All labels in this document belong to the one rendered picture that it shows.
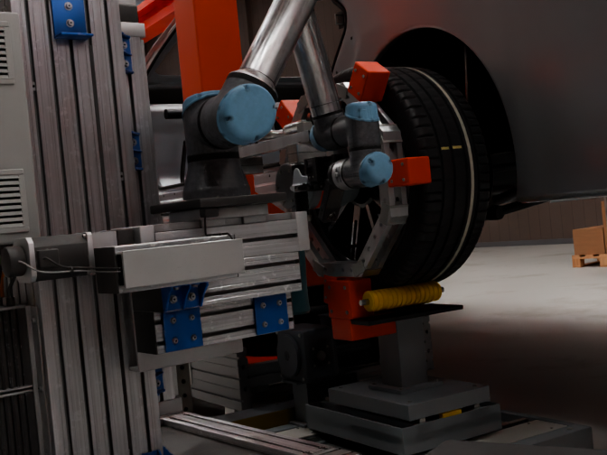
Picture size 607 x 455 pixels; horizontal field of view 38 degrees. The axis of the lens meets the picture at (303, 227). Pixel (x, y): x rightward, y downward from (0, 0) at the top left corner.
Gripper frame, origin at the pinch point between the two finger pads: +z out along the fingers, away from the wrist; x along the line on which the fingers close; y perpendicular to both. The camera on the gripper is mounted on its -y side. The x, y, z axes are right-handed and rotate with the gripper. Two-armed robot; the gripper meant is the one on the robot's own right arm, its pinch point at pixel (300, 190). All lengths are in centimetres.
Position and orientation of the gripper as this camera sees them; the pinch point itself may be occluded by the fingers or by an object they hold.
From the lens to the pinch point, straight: 224.4
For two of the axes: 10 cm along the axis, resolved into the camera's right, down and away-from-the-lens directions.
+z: -5.2, 0.4, 8.5
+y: -1.0, -10.0, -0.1
